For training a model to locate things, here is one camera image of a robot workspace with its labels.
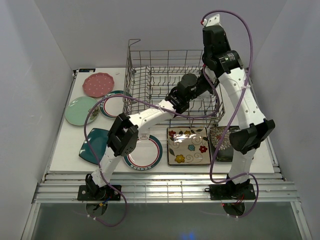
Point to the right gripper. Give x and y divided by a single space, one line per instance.
227 48

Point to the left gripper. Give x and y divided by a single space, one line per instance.
215 83

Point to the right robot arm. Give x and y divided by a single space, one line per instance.
225 65

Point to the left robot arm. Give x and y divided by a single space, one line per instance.
124 132

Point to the beige floral square plate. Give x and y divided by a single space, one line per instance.
188 146

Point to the striped rim plate front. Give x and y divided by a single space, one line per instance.
146 155

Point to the striped rim plate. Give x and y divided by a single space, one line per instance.
112 107
146 155

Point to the striped rim plate rear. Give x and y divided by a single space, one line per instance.
112 107

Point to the pink dotted plate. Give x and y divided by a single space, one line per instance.
98 85

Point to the teal square plate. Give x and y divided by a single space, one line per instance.
97 138

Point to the left corner logo sticker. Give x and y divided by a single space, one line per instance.
86 70

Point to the mint green plate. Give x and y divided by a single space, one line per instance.
78 109

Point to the grey wire dish rack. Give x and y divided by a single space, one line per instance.
151 74

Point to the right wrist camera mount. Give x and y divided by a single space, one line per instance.
212 21

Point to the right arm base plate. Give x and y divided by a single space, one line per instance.
227 192

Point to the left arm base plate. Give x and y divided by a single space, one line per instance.
105 193

